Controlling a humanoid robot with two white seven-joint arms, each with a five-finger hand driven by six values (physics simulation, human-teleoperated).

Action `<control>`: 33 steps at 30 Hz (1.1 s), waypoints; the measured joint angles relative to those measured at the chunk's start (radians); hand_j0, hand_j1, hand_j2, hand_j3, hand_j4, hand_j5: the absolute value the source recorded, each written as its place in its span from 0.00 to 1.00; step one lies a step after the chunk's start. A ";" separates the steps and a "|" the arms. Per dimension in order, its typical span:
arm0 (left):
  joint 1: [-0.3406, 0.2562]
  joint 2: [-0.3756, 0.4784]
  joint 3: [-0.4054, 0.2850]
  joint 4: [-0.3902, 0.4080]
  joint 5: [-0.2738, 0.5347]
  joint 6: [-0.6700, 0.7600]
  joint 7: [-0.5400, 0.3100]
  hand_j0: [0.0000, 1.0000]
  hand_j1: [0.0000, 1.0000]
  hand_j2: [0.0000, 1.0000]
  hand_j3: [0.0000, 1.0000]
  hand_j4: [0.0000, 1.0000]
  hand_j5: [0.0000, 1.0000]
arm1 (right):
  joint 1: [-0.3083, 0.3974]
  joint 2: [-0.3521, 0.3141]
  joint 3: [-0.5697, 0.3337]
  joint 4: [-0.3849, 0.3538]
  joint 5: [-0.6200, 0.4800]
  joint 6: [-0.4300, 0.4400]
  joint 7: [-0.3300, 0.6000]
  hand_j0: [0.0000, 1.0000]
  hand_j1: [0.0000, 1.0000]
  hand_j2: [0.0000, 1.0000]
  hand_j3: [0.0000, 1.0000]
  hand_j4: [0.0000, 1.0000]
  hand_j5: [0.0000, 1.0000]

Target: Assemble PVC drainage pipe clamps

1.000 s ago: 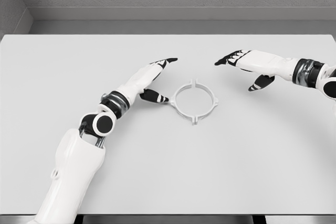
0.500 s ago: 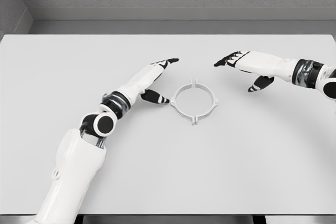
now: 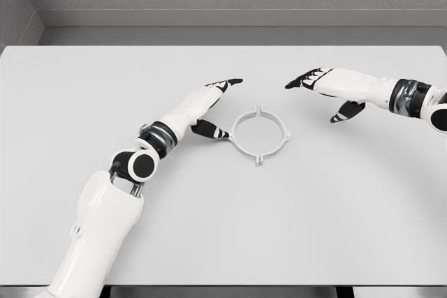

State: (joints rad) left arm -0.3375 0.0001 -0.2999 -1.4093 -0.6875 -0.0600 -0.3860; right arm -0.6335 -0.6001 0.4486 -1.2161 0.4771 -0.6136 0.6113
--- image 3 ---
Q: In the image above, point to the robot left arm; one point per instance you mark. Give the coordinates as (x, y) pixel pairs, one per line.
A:
(104, 214)

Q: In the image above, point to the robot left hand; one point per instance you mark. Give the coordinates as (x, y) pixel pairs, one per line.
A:
(197, 104)

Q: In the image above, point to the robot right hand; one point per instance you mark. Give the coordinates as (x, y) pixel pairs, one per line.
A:
(344, 83)

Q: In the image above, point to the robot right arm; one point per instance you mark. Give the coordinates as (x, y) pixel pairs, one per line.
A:
(408, 95)

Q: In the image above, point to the white pipe clamp half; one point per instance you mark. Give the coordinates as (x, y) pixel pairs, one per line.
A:
(234, 130)
(281, 130)

